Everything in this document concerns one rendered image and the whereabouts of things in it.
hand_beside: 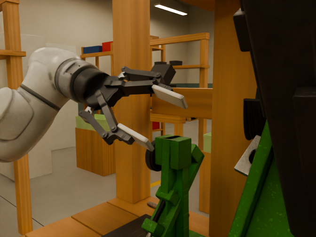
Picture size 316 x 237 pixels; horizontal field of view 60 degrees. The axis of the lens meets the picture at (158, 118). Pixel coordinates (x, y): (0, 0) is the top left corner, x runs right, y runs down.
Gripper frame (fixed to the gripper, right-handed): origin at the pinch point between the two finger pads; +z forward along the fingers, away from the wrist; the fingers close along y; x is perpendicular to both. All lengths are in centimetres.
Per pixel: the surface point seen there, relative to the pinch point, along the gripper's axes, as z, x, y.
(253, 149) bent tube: 17.1, -2.4, 0.9
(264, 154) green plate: 21.2, -11.5, -3.5
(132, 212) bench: -20, 46, -14
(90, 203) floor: -169, 213, -35
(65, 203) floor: -189, 204, -51
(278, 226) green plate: 24.0, -6.3, -7.0
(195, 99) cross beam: -15.8, 27.9, 22.5
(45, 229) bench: -31, 31, -33
